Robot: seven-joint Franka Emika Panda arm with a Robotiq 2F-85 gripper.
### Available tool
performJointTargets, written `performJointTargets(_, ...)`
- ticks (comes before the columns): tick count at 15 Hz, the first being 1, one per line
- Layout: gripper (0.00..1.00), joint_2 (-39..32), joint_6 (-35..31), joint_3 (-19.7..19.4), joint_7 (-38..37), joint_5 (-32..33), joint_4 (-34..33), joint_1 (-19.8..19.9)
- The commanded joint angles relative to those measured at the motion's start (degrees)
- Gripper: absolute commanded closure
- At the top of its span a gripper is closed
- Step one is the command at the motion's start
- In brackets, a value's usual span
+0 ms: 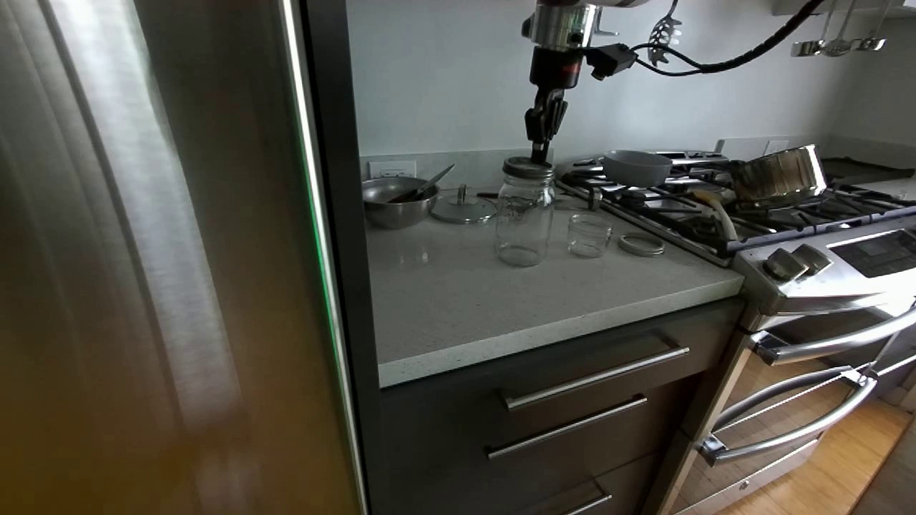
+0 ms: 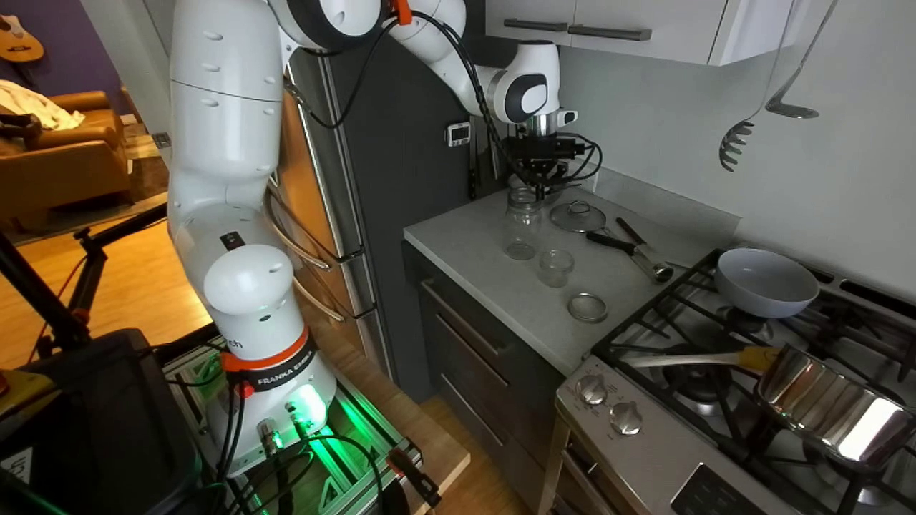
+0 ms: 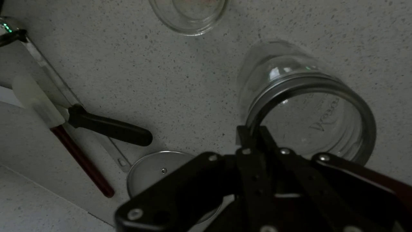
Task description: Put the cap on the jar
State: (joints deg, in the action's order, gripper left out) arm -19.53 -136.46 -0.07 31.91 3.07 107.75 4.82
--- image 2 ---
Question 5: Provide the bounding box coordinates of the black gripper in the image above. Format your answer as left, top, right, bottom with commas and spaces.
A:
524, 152, 574, 207

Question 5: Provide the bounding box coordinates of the robot base platform green light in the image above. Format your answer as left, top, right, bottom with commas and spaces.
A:
184, 345, 453, 515

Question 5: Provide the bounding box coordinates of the tall clear glass jar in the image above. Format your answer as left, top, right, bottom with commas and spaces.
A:
501, 174, 544, 264

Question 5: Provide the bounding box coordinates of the short clear glass jar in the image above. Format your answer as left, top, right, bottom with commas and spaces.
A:
534, 242, 579, 291

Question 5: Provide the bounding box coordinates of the glass pot lid with knob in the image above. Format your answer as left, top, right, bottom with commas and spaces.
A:
549, 198, 609, 234

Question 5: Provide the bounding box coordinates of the thin black utensil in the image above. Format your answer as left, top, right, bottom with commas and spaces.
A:
614, 215, 652, 251

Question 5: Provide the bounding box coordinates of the small flat glass lid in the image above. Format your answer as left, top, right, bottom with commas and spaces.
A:
565, 288, 614, 327

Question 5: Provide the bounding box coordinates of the stainless steel refrigerator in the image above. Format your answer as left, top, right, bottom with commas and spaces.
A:
276, 36, 562, 404

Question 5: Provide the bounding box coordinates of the dark grey drawer cabinet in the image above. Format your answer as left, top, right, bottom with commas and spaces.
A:
402, 237, 597, 515

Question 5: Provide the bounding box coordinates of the black hanging slotted spoon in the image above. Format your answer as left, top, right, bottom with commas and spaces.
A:
717, 0, 814, 174

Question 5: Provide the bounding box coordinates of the grey stove knob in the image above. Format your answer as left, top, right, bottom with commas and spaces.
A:
579, 373, 609, 410
609, 401, 644, 441

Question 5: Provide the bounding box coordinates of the black hanging spatula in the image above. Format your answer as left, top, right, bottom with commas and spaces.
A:
764, 0, 843, 122

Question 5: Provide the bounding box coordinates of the stainless steel gas range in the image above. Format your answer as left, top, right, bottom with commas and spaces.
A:
534, 242, 916, 515

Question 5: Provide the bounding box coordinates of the brown leather sofa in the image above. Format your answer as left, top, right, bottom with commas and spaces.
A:
0, 89, 139, 234

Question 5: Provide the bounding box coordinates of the black equipment box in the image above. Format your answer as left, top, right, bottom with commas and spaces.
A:
0, 327, 206, 515

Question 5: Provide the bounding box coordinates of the black tripod stand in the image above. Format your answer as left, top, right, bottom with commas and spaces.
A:
0, 224, 114, 353

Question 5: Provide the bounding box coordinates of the white cloth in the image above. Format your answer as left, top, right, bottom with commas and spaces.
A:
0, 76, 87, 135

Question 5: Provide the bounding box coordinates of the wooden guitar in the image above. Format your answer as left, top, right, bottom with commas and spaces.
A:
0, 12, 48, 69

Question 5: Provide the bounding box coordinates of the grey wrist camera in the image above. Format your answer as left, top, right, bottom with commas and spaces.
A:
501, 135, 587, 159

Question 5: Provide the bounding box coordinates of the black handled metal utensil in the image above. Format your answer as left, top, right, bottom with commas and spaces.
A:
584, 228, 675, 287

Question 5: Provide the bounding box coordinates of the black camera cable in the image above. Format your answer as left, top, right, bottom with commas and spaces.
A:
282, 9, 608, 194

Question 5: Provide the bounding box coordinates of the metal drawer handle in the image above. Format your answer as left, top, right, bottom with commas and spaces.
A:
436, 368, 511, 453
419, 277, 511, 360

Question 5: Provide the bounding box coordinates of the grey wall cabinet handle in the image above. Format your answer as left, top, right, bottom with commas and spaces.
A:
501, 15, 574, 35
568, 23, 657, 45

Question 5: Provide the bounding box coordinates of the white wall cabinet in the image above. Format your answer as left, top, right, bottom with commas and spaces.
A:
485, 0, 833, 69

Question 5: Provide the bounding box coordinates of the wooden handled brush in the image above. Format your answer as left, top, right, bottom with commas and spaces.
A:
624, 343, 783, 378

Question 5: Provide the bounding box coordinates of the black clamp handle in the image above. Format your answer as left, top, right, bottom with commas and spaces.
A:
385, 446, 445, 510

